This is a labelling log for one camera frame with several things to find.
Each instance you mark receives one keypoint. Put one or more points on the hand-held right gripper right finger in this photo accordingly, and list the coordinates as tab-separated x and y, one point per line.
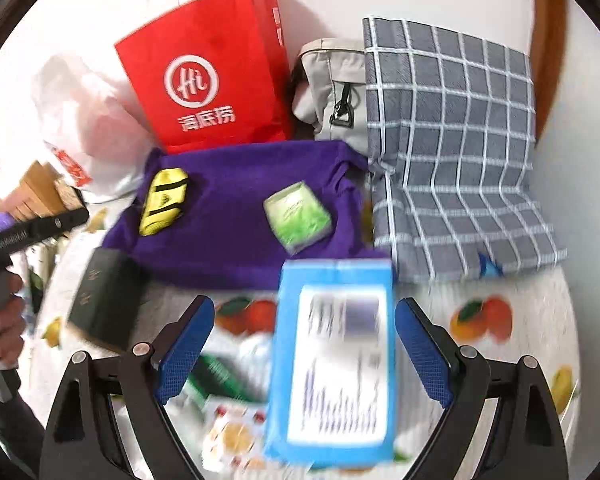
424	352

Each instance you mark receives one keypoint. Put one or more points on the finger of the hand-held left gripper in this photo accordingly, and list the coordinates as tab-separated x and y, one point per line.
57	222

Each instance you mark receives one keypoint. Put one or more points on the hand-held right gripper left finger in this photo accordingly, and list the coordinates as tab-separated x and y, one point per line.
185	352

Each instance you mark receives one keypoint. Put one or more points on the blue wipes packet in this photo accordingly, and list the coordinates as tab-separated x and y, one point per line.
292	320

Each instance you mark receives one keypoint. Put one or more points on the purple cloth bag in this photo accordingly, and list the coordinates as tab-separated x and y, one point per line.
230	205

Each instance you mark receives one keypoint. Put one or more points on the person's left forearm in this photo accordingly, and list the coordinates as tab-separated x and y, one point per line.
10	440

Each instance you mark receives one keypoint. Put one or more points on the person's left hand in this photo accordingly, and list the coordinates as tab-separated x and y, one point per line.
7	322

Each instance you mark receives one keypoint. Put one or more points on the brown cardboard box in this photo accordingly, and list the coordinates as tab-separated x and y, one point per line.
37	190

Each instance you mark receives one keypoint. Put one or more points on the dark green box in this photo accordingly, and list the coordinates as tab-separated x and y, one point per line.
222	377

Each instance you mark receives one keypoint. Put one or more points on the fruit print tablecloth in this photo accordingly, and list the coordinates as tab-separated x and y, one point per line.
505	385

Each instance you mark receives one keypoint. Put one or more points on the black box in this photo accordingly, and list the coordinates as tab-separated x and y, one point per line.
105	300

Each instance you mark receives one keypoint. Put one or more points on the white orange printed packet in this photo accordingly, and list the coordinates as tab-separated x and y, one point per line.
235	435

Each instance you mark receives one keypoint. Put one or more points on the yellow black packet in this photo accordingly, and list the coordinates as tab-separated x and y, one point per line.
162	200

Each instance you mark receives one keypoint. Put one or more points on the blue fabric piece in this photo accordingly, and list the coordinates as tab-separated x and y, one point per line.
488	266

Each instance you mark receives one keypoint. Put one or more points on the white plastic bag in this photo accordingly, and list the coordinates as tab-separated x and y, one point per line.
80	110

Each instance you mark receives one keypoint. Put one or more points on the green tissue packet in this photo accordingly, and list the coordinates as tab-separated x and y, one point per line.
297	215

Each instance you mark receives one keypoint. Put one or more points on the grey checked cloth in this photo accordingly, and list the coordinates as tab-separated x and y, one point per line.
455	135

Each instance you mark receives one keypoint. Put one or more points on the red paper bag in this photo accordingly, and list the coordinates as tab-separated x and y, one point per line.
205	50

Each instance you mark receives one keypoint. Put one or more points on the beige canvas bag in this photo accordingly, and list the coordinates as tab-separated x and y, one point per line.
325	85

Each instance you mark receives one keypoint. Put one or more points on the wooden door frame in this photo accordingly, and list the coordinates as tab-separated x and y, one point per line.
547	35

